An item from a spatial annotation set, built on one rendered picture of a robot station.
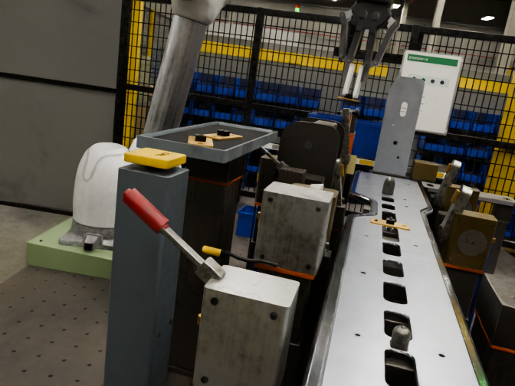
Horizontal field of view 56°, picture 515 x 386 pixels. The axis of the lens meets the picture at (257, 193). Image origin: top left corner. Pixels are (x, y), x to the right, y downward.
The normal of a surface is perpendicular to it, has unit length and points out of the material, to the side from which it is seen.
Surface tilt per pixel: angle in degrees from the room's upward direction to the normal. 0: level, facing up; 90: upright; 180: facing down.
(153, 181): 90
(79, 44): 90
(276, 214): 90
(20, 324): 0
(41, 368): 0
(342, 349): 0
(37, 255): 90
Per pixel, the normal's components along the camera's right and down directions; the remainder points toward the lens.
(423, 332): 0.14, -0.96
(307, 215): -0.24, 0.20
